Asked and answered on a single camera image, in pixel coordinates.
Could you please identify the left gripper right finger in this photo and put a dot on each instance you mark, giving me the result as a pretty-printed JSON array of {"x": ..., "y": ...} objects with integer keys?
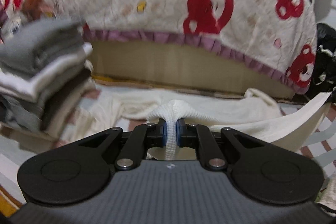
[{"x": 201, "y": 139}]

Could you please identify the grey ribbed folded garment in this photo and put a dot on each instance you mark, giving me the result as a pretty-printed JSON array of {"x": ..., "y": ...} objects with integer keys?
[{"x": 21, "y": 114}]

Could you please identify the white waffle garment green trim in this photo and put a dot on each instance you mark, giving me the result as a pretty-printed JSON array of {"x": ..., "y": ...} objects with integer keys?
[{"x": 257, "y": 114}]

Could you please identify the striped pastel floor rug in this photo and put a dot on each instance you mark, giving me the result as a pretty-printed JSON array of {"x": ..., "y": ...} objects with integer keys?
[{"x": 17, "y": 146}]

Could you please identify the grey plush bunny toy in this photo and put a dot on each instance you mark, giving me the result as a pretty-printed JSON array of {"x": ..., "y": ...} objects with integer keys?
[{"x": 13, "y": 24}]

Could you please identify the grey folded garment top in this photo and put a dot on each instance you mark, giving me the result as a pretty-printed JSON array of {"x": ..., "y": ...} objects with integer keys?
[{"x": 37, "y": 44}]

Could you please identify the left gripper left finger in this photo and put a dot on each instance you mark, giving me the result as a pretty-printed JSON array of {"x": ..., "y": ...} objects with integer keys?
[{"x": 135, "y": 144}]

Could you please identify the quilted bear bedspread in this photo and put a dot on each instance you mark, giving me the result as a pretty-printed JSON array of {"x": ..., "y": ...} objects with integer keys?
[{"x": 275, "y": 37}]

